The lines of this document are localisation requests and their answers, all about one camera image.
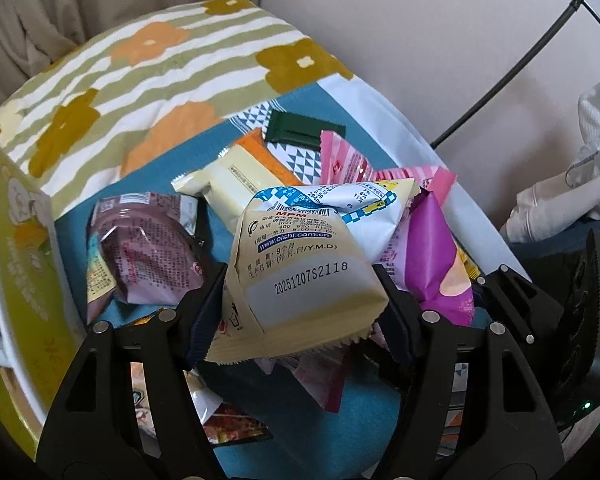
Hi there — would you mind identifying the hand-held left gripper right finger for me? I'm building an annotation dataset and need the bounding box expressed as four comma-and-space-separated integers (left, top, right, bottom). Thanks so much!
374, 264, 567, 480

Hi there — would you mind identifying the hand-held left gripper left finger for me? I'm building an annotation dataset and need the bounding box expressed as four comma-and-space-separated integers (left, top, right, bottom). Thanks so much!
36, 266, 230, 480

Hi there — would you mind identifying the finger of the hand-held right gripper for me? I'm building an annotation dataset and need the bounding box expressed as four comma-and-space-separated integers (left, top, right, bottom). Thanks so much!
472, 264, 567, 361

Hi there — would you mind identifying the magenta snack packet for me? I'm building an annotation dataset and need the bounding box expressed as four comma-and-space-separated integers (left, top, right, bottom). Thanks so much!
387, 191, 477, 328

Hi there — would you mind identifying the cream blue-checked snack packet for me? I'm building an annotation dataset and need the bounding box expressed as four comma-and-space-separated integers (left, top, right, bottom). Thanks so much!
205, 179, 422, 365

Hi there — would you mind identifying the orange and cream snack packet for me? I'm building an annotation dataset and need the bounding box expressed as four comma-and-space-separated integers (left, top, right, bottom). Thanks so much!
171, 129, 303, 235

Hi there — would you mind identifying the pink striped snack packet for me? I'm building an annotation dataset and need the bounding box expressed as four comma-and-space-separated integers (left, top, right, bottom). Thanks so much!
319, 130, 457, 203

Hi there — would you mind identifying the green cardboard box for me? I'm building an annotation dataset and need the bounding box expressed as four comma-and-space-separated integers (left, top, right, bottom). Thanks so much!
0, 137, 88, 462

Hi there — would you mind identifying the mauve snack packet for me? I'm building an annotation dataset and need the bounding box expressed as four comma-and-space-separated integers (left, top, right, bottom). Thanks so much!
86, 191, 207, 322

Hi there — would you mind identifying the small pink snack packet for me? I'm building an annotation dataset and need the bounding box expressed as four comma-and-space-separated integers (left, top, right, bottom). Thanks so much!
279, 347, 348, 414

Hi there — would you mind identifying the dark red snack packet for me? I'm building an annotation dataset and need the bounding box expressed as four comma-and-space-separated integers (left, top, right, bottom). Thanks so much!
201, 400, 274, 447

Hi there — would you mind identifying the white clothing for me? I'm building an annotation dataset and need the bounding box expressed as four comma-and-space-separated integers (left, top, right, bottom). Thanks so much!
499, 85, 600, 247

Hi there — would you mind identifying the dark green snack packet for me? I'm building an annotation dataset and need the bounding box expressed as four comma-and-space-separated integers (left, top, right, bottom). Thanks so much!
265, 109, 347, 152

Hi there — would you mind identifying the black stand pole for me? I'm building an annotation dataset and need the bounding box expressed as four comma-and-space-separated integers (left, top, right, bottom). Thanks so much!
432, 0, 600, 150

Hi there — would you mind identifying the floral striped blanket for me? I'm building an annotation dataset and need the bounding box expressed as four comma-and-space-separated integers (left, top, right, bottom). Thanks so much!
0, 0, 357, 223

